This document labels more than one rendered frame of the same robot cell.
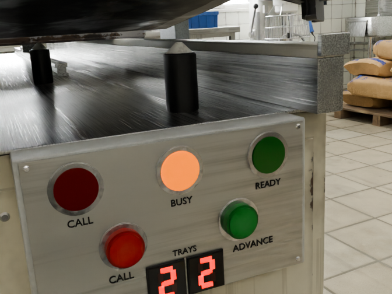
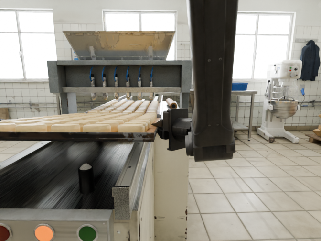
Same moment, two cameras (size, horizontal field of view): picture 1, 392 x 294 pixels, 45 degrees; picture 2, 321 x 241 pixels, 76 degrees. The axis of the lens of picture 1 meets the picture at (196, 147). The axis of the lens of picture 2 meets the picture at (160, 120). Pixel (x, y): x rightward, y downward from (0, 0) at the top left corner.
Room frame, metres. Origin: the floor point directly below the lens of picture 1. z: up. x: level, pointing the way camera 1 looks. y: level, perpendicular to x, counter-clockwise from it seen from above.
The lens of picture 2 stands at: (0.13, -0.31, 1.09)
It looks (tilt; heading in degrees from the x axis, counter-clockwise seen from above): 11 degrees down; 23
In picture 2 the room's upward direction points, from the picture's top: straight up
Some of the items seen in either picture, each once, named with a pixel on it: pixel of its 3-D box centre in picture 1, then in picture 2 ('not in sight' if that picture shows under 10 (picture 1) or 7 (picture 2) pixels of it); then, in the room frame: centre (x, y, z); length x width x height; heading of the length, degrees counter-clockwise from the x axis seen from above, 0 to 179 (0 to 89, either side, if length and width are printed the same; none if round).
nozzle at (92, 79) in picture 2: not in sight; (91, 82); (1.00, 0.45, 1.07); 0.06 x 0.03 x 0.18; 23
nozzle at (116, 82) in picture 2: not in sight; (115, 82); (1.05, 0.34, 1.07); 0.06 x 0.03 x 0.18; 23
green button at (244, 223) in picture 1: (238, 219); not in sight; (0.37, -0.03, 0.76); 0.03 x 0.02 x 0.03; 113
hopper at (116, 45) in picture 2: not in sight; (124, 49); (1.17, 0.36, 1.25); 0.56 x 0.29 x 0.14; 113
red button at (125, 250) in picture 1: (123, 246); not in sight; (0.33, 0.06, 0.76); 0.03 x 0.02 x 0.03; 113
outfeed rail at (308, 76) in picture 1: (93, 48); (152, 112); (1.33, 0.26, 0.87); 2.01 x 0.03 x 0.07; 23
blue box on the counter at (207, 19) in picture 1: (190, 21); (233, 86); (4.22, -0.01, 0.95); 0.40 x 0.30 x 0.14; 119
